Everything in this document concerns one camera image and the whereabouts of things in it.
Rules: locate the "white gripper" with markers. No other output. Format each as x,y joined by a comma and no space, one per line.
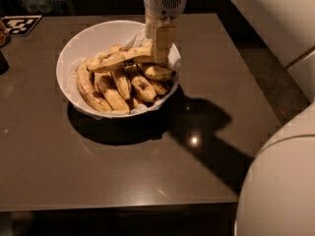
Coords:
163,2

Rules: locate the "long banana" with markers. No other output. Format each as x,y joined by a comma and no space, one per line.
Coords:
123,58

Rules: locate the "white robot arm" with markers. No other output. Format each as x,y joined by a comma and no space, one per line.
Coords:
278,193

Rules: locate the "right short banana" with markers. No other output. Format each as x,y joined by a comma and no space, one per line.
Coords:
156,73

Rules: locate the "small lower right banana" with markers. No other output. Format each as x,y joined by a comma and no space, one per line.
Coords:
161,88

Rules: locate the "spotted center banana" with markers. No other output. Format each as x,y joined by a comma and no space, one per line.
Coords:
141,85

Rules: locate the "white bowl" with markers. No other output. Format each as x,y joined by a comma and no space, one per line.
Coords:
92,41

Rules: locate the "middle banana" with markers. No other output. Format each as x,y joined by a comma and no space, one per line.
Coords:
122,83

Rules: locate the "leftmost banana in bowl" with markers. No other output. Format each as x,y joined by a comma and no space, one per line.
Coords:
85,85

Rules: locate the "black white marker tag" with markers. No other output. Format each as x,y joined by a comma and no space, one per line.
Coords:
20,25

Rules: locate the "brown object at left edge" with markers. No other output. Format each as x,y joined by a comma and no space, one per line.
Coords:
4,35

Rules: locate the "dark object at left edge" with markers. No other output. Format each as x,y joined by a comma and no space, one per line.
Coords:
3,64

